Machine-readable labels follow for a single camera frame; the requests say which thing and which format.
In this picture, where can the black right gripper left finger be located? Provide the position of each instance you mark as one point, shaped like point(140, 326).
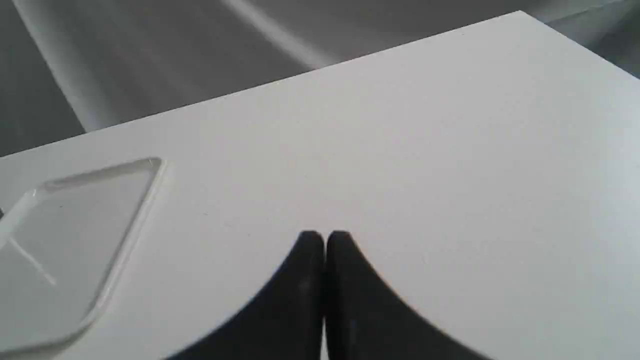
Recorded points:
point(283, 321)

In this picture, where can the grey backdrop cloth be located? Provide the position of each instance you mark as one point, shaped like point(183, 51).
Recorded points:
point(70, 67)

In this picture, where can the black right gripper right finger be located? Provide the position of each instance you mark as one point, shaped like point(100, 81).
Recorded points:
point(366, 320)

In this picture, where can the white plastic tray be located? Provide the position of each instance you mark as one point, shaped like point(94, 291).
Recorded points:
point(64, 246)

